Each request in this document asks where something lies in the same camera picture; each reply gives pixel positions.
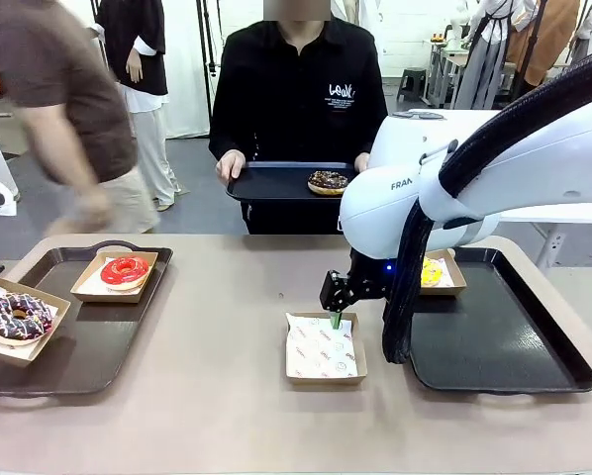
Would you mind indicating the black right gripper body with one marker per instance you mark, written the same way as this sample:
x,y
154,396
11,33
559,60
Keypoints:
x,y
370,279

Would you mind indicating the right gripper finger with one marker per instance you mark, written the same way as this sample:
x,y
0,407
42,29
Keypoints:
x,y
350,294
333,292

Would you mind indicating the yellow glazed donut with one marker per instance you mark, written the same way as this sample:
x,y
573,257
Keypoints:
x,y
432,272

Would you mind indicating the brown cardboard food box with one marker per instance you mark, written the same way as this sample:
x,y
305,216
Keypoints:
x,y
361,366
85,292
457,289
53,341

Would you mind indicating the chocolate donut with sprinkles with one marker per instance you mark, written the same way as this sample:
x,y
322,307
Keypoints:
x,y
318,180

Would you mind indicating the red glazed donut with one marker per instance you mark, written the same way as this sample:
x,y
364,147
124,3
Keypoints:
x,y
110,272

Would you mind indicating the black smooth serving tray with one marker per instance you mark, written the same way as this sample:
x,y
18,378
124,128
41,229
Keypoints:
x,y
271,183

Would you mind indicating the bystander bare left forearm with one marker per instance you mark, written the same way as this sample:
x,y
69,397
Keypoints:
x,y
58,153

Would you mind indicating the person right forearm black sleeve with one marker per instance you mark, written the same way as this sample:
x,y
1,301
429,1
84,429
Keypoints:
x,y
224,133

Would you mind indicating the person left forearm black sleeve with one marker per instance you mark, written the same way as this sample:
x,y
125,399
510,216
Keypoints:
x,y
375,133

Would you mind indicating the black textured tray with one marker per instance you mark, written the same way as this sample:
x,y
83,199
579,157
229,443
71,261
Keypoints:
x,y
499,321

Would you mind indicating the person left hand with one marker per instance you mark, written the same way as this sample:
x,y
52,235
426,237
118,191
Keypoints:
x,y
362,162

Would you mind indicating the bystander left hand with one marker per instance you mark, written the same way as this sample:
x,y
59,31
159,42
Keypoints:
x,y
93,205

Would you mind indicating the person right hand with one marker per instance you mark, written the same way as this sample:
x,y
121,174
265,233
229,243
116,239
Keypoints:
x,y
230,164

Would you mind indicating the person in black top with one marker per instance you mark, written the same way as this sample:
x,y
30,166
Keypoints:
x,y
296,99

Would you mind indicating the grey plastic stool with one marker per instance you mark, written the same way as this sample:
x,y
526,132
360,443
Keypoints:
x,y
412,81

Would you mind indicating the grey metal side table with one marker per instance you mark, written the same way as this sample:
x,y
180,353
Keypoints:
x,y
444,64

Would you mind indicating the bystander in brown t-shirt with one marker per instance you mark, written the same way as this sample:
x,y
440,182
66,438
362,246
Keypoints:
x,y
53,59

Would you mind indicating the mannequin in grey dress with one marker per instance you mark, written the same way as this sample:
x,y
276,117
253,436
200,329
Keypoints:
x,y
479,64

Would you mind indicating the white curtain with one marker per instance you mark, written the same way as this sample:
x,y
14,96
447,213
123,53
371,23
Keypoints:
x,y
187,74

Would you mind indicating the black tripod stand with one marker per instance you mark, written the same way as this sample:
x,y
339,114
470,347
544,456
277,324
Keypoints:
x,y
209,49

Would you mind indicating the mannequin in black top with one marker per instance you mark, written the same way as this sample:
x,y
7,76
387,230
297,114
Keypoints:
x,y
142,49

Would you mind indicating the brown hanging garment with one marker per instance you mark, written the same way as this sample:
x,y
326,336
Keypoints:
x,y
548,39

